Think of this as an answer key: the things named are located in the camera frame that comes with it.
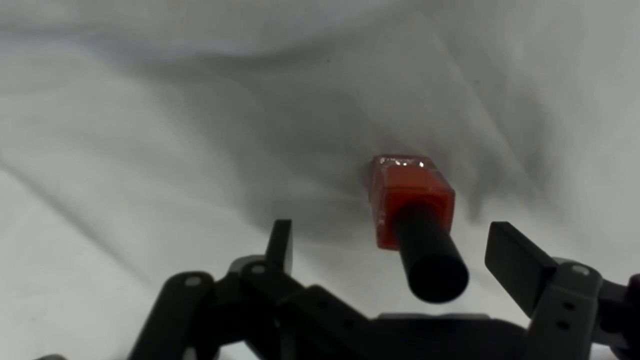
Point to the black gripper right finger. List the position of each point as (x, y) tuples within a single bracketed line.
[(517, 266)]

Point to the red-orange nail polish bottle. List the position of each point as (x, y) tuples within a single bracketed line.
[(412, 201)]

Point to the white tablecloth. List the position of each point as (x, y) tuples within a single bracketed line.
[(166, 133)]

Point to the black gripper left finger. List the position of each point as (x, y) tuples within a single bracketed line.
[(281, 247)]

